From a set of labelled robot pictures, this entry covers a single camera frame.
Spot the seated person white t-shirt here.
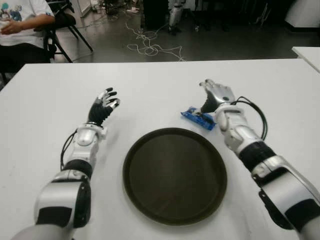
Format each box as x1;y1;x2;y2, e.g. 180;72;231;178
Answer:
0;0;56;75

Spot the white cable on floor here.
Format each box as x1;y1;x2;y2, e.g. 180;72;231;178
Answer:
124;16;187;62

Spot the white curved pedestal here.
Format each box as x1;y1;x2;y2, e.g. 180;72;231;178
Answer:
284;0;320;28

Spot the white side table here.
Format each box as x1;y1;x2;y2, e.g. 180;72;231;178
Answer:
291;45;320;72

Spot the round dark brown tray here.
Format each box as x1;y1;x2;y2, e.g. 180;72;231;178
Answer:
122;127;228;227

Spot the black cabinet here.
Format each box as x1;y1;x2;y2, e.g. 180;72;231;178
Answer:
142;0;172;29

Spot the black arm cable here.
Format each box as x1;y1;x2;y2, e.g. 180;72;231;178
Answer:
232;96;269;141
59;131;77;173

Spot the blue Oreo packet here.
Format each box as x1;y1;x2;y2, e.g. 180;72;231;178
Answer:
180;105;216;131

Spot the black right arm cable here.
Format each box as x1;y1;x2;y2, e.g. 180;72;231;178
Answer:
232;96;269;141

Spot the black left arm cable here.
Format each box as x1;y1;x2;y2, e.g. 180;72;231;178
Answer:
59;131;77;173

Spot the black folding chair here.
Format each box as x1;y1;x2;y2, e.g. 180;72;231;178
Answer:
34;0;95;63

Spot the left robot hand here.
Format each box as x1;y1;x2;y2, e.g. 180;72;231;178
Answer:
87;87;121;127

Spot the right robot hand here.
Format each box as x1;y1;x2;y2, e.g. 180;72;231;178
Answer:
199;79;237;115

